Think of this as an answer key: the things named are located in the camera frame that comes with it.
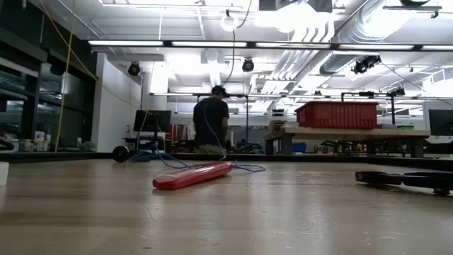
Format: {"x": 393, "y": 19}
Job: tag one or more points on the wooden-top table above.
{"x": 354, "y": 134}

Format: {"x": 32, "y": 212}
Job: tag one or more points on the black ceiling camera cluster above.
{"x": 364, "y": 64}

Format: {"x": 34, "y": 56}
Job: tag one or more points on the white container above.
{"x": 39, "y": 141}

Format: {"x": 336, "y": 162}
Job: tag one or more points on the black monitor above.
{"x": 152, "y": 121}
{"x": 441, "y": 122}

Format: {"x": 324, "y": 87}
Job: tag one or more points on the red ribbed crate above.
{"x": 336, "y": 115}

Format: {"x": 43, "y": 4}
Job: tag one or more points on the white round ceiling lamp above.
{"x": 229, "y": 22}

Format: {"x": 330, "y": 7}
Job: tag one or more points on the long ceiling light bar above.
{"x": 212, "y": 44}

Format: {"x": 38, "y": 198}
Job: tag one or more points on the black pole-mounted device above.
{"x": 397, "y": 92}

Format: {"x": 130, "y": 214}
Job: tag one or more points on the blue bin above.
{"x": 299, "y": 148}

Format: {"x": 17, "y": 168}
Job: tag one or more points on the person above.
{"x": 214, "y": 124}

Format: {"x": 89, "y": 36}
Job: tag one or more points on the black ceiling spotlight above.
{"x": 134, "y": 69}
{"x": 248, "y": 65}

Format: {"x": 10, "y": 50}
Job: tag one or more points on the green box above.
{"x": 406, "y": 127}

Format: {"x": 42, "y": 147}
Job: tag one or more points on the white tape roll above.
{"x": 3, "y": 173}

